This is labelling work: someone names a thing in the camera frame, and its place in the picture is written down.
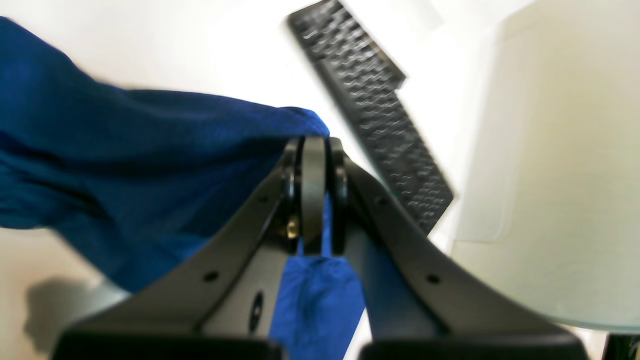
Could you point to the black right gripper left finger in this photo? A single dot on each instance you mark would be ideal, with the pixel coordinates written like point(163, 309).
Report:
point(219, 304)

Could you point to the dark blue t-shirt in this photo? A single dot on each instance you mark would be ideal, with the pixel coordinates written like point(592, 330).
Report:
point(135, 180)

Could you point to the black computer keyboard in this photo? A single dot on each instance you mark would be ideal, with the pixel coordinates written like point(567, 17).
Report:
point(364, 81)

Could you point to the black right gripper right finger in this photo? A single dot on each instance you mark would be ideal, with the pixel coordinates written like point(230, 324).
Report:
point(421, 305)

